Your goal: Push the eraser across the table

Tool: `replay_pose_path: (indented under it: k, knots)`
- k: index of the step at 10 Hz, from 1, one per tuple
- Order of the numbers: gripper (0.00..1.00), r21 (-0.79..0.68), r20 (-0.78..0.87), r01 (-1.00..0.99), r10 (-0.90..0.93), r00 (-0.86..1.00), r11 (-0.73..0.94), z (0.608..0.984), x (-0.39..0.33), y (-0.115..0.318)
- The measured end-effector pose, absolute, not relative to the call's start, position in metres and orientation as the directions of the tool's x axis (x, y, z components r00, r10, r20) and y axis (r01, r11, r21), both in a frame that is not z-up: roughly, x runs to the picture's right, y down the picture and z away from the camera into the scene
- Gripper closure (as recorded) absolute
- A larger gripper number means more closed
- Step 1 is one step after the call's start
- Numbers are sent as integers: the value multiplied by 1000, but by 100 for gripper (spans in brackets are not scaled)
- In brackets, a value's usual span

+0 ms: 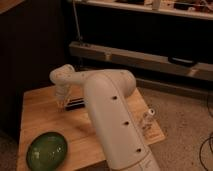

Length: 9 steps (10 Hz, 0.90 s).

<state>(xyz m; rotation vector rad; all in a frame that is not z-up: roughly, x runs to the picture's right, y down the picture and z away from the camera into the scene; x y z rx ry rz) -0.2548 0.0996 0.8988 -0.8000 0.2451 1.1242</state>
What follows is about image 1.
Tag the thin metal pole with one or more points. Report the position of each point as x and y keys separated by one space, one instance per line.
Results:
x=79 y=37

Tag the white table clamp bracket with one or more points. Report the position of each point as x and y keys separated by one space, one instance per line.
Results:
x=149 y=115

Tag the dark rectangular eraser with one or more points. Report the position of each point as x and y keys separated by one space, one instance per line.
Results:
x=74 y=104

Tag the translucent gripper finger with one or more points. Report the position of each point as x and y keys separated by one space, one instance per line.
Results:
x=67 y=96
x=59 y=97

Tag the long grey case with handle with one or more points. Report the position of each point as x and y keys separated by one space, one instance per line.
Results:
x=141 y=60

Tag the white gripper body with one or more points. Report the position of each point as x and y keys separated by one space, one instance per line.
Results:
x=61 y=75

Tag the green glass bowl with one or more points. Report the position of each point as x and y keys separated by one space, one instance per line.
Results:
x=46 y=152

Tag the dark shelf unit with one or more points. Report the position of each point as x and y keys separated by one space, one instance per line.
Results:
x=175 y=34

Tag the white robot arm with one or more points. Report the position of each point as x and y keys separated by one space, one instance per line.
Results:
x=104 y=93

